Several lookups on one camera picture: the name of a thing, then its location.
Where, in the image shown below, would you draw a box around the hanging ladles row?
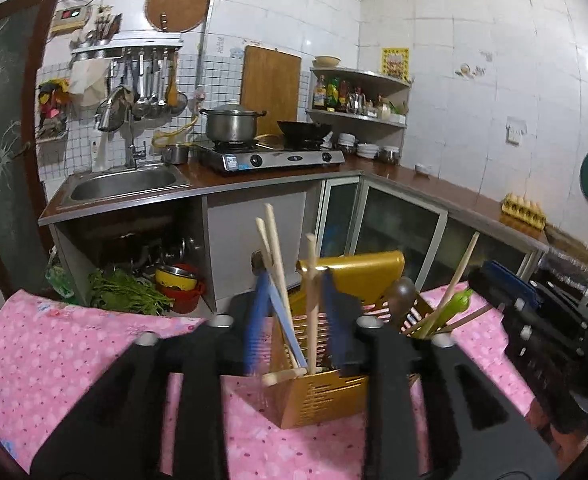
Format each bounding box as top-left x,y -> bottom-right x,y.
149,49 -> 168,117

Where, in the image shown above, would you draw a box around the green plastic bag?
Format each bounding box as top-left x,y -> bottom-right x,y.
46,246 -> 81,302

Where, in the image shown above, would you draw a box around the clear plastic bottle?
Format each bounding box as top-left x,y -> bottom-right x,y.
538,249 -> 588,312

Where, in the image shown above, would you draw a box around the beige wall controller box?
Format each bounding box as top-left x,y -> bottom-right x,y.
49,5 -> 89,31

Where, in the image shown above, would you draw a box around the stainless steel sink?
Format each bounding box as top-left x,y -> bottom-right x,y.
38,162 -> 196,227

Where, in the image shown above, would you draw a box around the red pot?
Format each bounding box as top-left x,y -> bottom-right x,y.
160,279 -> 208,314

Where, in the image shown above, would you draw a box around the round woven board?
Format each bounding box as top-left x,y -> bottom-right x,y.
145,0 -> 210,34

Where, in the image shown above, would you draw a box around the egg carton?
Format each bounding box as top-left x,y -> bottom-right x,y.
501,193 -> 548,232

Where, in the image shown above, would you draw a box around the steel gas stove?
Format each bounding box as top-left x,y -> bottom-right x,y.
193,139 -> 347,177

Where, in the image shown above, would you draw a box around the grey corner shelf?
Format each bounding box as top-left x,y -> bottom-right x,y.
307,66 -> 413,162

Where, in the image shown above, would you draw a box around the brown frosted glass door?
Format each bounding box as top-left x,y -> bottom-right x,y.
0,0 -> 68,292

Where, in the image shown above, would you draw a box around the yellow bowl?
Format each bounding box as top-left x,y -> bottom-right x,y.
154,264 -> 199,291

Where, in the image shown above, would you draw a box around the light wooden utensil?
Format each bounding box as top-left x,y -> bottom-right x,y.
262,368 -> 309,387

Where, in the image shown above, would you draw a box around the black wok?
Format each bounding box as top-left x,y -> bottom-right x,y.
276,119 -> 335,149

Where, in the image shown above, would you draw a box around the glass door kitchen cabinet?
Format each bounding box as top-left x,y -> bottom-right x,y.
318,174 -> 551,292

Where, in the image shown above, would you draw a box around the dark wooden spoon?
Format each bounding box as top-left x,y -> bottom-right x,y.
383,276 -> 420,334

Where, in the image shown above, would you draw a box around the row of condiment bottles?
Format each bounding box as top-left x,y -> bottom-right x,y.
312,75 -> 408,116

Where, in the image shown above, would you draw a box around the yellow wall poster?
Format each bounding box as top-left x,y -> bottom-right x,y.
381,47 -> 410,81

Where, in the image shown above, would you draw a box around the wooden chopstick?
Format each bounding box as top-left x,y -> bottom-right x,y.
443,304 -> 496,334
254,217 -> 278,281
264,202 -> 305,368
305,232 -> 321,377
423,231 -> 481,332

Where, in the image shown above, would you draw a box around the small steel pot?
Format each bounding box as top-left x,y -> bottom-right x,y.
162,143 -> 190,165

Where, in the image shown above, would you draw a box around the white wall socket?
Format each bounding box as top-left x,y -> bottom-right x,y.
505,117 -> 528,146

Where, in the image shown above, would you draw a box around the pale chopstick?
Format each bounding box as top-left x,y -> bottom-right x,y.
267,279 -> 309,369

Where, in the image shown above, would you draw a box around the wooden cutting board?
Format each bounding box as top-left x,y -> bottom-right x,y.
240,44 -> 303,124

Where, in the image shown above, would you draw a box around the vertical metal pipe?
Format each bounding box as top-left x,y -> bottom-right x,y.
196,0 -> 223,107

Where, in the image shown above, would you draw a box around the green leafy vegetables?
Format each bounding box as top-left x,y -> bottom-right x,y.
88,269 -> 176,317

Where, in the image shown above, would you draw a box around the wall basket with items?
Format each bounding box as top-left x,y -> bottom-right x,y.
36,77 -> 71,142

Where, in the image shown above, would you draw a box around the metal strainer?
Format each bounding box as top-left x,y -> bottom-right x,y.
96,86 -> 136,132

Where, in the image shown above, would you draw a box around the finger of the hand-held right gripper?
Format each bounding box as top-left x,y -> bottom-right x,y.
485,259 -> 543,311
468,266 -> 538,362

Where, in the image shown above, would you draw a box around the white plastic bag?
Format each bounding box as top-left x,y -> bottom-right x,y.
68,59 -> 111,107

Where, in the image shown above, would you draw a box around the yellow hose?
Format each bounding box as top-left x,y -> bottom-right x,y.
152,114 -> 198,149

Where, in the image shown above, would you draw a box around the cutlery cup with utensils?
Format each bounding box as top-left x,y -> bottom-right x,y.
86,6 -> 123,44

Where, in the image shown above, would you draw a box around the steel ladle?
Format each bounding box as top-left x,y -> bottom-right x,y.
132,49 -> 150,120

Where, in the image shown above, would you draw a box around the green plastic utensil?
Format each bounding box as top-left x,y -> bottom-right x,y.
413,287 -> 475,339

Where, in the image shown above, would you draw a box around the white hanging towel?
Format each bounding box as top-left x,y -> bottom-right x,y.
91,129 -> 111,172

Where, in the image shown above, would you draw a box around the metal wall utensil rack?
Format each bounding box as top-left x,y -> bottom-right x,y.
70,32 -> 185,61

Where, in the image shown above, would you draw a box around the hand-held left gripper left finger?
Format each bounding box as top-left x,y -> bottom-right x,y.
29,250 -> 277,480

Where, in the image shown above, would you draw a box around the wooden spatula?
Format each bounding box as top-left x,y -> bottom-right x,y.
166,51 -> 181,109

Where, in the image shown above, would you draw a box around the steel faucet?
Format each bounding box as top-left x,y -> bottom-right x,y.
123,109 -> 148,169

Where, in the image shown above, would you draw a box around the large steel pot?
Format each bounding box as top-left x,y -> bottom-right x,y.
199,104 -> 268,143

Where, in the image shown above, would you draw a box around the gold utensil holder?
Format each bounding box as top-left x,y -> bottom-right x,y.
260,249 -> 436,431

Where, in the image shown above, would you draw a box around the pink printed tablecloth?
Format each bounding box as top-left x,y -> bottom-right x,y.
0,284 -> 536,480

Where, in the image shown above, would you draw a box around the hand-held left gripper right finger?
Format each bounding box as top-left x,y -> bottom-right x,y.
319,267 -> 561,480

